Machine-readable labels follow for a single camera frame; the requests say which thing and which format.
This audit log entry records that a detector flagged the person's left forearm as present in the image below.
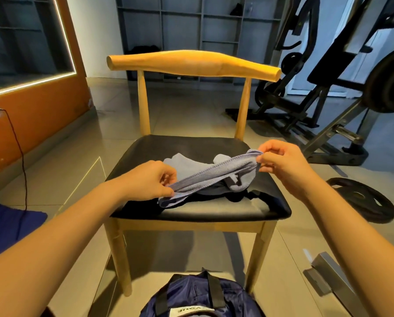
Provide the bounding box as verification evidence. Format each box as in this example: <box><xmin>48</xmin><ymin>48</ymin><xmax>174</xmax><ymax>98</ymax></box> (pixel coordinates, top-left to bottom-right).
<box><xmin>0</xmin><ymin>181</ymin><xmax>128</xmax><ymax>317</ymax></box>

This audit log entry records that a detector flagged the grey shelf unit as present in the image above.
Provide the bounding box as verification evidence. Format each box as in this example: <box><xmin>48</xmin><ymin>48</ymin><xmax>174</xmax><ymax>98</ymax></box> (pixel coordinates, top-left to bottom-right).
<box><xmin>115</xmin><ymin>0</ymin><xmax>287</xmax><ymax>83</ymax></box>

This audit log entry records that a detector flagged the wall mirror with light strip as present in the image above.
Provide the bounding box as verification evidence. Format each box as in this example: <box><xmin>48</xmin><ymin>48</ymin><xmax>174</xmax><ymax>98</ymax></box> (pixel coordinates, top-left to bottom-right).
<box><xmin>0</xmin><ymin>0</ymin><xmax>78</xmax><ymax>100</ymax></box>

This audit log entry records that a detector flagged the wooden chair with black seat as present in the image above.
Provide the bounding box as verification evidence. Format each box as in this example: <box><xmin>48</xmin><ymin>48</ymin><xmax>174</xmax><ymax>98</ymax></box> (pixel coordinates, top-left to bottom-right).
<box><xmin>104</xmin><ymin>50</ymin><xmax>293</xmax><ymax>296</ymax></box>

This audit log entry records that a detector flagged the person's left hand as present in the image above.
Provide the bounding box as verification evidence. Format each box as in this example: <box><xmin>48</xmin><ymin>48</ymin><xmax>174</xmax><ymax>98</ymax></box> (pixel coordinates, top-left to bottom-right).
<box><xmin>111</xmin><ymin>160</ymin><xmax>178</xmax><ymax>203</ymax></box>

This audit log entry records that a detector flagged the mounted black weight plate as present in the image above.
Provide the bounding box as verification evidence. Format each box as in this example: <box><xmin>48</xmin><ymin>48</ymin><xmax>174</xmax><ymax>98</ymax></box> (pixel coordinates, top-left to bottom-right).
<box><xmin>363</xmin><ymin>44</ymin><xmax>394</xmax><ymax>114</ymax></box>

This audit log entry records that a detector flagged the dark blue mat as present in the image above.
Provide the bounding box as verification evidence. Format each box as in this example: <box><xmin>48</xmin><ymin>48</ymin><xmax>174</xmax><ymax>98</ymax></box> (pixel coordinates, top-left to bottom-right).
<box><xmin>0</xmin><ymin>198</ymin><xmax>49</xmax><ymax>263</ymax></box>

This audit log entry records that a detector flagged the navy blue bag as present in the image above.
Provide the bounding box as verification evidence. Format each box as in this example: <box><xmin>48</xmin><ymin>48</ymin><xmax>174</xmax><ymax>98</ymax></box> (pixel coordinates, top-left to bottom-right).
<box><xmin>139</xmin><ymin>269</ymin><xmax>265</xmax><ymax>317</ymax></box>

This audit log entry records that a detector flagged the loose black weight plate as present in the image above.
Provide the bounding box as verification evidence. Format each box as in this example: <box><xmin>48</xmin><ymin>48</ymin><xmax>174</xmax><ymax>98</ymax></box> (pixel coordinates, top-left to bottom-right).
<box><xmin>326</xmin><ymin>177</ymin><xmax>394</xmax><ymax>224</ymax></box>

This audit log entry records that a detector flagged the single blue-grey towel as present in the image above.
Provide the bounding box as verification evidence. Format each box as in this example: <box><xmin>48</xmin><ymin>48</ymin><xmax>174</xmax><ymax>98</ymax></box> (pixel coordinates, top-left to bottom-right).
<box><xmin>159</xmin><ymin>149</ymin><xmax>264</xmax><ymax>209</ymax></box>

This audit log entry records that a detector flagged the black cable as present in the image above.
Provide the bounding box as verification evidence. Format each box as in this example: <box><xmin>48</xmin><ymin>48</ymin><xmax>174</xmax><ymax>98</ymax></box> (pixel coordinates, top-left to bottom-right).
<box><xmin>0</xmin><ymin>109</ymin><xmax>29</xmax><ymax>212</ymax></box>

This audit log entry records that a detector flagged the person's right forearm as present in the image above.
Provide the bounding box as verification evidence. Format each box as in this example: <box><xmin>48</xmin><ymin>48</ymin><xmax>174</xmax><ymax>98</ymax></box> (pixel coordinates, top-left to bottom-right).
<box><xmin>299</xmin><ymin>181</ymin><xmax>394</xmax><ymax>317</ymax></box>

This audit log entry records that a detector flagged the person's right hand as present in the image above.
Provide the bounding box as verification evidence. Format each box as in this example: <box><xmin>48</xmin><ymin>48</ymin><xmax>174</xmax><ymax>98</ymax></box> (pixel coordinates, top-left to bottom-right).
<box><xmin>256</xmin><ymin>140</ymin><xmax>317</xmax><ymax>202</ymax></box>

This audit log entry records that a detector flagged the black and grey gym machine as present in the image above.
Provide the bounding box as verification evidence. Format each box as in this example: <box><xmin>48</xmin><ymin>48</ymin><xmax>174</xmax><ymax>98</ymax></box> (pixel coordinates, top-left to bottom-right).
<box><xmin>225</xmin><ymin>0</ymin><xmax>394</xmax><ymax>166</ymax></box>

